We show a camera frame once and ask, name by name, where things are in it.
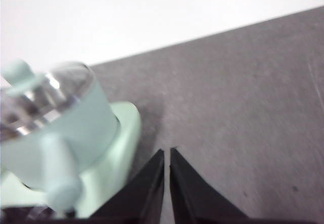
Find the glass lid with green knob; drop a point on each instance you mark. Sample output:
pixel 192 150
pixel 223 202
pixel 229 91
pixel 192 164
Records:
pixel 22 77

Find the green breakfast machine base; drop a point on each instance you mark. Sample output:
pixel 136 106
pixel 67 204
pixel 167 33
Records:
pixel 124 133

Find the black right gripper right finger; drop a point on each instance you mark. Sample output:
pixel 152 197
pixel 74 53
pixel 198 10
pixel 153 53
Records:
pixel 192 198

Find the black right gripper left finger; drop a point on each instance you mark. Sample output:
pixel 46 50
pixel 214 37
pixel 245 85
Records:
pixel 141 198

